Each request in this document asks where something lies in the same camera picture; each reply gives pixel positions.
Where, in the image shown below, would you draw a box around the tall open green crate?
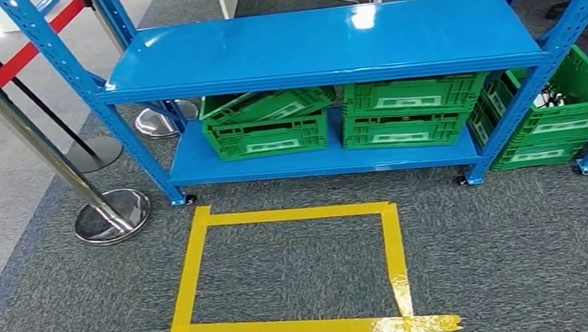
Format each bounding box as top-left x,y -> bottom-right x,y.
459,43 -> 588,156

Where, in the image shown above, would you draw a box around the chrome stanchion post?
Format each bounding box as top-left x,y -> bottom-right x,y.
0,56 -> 157,260

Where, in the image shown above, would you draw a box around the tilted folded green crate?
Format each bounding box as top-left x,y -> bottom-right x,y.
196,80 -> 339,131

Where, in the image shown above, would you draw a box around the black stanchion post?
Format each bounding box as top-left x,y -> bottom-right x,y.
0,0 -> 127,184
80,0 -> 203,149

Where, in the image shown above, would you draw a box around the small white parts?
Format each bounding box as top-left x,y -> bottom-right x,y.
531,89 -> 567,110

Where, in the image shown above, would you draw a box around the flat green plastic crate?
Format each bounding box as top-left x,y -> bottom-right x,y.
486,135 -> 588,174

